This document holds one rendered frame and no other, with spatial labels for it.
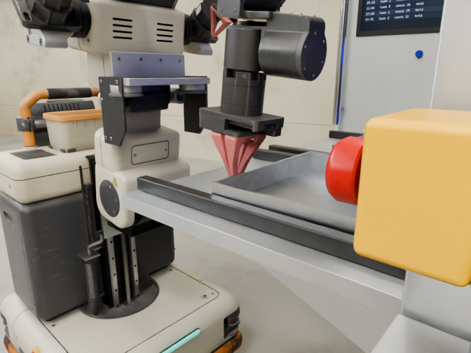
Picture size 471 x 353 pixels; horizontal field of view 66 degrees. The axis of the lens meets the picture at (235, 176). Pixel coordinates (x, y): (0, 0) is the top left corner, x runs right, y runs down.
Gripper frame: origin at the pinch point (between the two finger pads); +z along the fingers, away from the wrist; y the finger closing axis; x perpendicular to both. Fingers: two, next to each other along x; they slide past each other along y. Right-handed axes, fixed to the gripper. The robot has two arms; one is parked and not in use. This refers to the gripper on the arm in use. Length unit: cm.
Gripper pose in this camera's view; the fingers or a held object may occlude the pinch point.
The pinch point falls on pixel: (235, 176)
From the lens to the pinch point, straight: 52.2
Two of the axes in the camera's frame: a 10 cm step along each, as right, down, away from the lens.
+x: 6.5, -1.9, 7.3
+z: -0.9, 9.4, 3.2
